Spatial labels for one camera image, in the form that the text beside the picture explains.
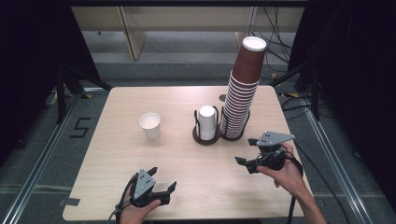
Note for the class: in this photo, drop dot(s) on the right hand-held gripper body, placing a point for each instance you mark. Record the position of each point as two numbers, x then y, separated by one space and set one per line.
274 138

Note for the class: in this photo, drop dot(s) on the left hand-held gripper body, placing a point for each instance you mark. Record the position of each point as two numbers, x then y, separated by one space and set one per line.
144 183

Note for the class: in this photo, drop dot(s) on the stack of brown paper cups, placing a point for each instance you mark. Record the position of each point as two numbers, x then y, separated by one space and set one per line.
241 102

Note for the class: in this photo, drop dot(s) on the single white paper cup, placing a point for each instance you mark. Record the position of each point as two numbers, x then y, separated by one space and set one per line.
151 129

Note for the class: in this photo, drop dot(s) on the stack of white paper cups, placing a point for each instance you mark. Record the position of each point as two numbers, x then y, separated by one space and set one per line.
207 123

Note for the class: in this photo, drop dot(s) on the person's left hand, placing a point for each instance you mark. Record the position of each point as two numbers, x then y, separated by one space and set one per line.
134 214

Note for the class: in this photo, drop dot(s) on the person's right hand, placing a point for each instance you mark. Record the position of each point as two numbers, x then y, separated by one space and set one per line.
289 174

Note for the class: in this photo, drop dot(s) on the dark round table grommet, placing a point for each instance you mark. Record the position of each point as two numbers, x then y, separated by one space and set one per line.
222 98

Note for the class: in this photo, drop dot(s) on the black metal stand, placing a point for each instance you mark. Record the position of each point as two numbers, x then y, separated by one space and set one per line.
71 84
313 90

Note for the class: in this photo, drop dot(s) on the yellow black floor tape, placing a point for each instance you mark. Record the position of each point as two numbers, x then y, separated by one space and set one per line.
87 96

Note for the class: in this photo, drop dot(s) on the light wooden desk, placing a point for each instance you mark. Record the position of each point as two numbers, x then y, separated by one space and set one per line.
186 21

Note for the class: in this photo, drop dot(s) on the aluminium floor rail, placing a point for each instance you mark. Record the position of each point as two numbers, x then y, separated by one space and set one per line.
336 165
40 161

